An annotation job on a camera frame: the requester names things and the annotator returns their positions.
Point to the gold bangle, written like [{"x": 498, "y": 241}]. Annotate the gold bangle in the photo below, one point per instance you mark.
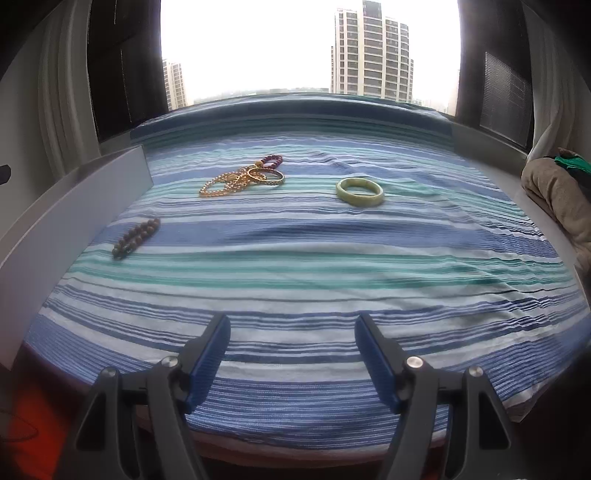
[{"x": 265, "y": 176}]

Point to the pale green jade bangle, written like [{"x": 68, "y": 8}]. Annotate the pale green jade bangle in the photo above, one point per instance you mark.
[{"x": 360, "y": 192}]

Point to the white right curtain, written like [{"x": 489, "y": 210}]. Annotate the white right curtain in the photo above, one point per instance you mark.
[{"x": 561, "y": 97}]

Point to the blue green striped bedsheet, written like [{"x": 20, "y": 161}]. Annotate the blue green striped bedsheet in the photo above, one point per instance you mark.
[{"x": 448, "y": 265}]

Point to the beige folded blanket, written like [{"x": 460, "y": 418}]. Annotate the beige folded blanket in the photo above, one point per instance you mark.
[{"x": 565, "y": 196}]

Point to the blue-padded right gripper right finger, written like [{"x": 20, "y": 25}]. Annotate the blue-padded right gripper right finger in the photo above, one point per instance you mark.
[{"x": 480, "y": 439}]

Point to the white left curtain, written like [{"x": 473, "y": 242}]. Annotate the white left curtain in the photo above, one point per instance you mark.
[{"x": 64, "y": 99}]

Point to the white curtain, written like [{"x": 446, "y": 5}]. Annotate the white curtain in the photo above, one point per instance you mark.
[
  {"x": 561, "y": 97},
  {"x": 64, "y": 99}
]

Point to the white open storage box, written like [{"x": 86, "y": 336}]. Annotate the white open storage box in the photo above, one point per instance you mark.
[{"x": 46, "y": 239}]

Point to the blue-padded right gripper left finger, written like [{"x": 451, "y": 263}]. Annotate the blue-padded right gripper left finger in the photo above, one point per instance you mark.
[{"x": 133, "y": 425}]

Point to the green cloth bag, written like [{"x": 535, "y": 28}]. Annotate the green cloth bag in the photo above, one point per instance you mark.
[{"x": 576, "y": 163}]

